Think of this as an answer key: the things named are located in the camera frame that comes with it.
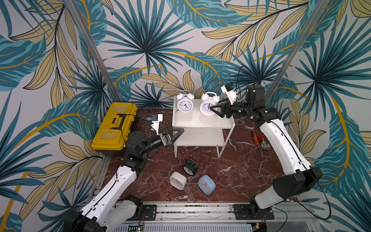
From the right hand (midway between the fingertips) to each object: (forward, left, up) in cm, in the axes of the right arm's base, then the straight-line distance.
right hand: (214, 105), depth 70 cm
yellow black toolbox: (+9, +54, -20) cm, 58 cm away
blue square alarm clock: (-28, +4, -31) cm, 42 cm away
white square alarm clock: (-26, +19, -30) cm, 44 cm away
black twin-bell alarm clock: (-18, +12, -30) cm, 37 cm away
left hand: (-15, +16, -3) cm, 22 cm away
